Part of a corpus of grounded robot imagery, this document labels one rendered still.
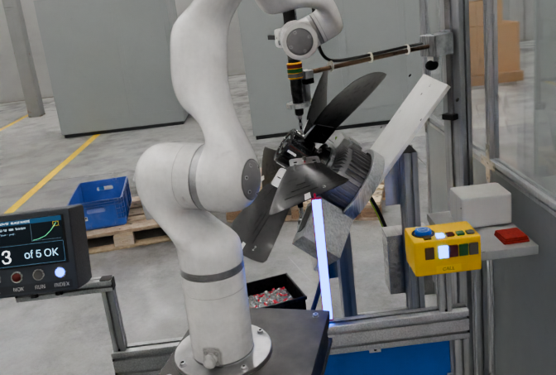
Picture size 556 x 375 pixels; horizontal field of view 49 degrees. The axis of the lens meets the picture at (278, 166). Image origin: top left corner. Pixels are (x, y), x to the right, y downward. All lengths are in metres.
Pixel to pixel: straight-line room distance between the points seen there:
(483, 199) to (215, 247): 1.18
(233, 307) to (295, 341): 0.18
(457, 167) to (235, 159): 1.41
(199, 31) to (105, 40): 7.94
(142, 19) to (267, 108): 2.49
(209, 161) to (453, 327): 0.87
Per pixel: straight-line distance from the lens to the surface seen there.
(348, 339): 1.60
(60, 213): 1.48
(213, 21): 1.05
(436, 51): 2.12
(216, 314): 1.14
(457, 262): 1.53
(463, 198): 2.06
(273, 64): 7.22
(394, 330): 1.61
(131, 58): 8.93
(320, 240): 1.50
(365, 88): 1.79
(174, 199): 1.07
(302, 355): 1.21
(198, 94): 1.04
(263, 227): 1.85
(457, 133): 2.28
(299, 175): 1.69
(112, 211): 4.68
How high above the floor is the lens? 1.67
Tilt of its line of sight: 16 degrees down
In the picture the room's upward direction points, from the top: 7 degrees counter-clockwise
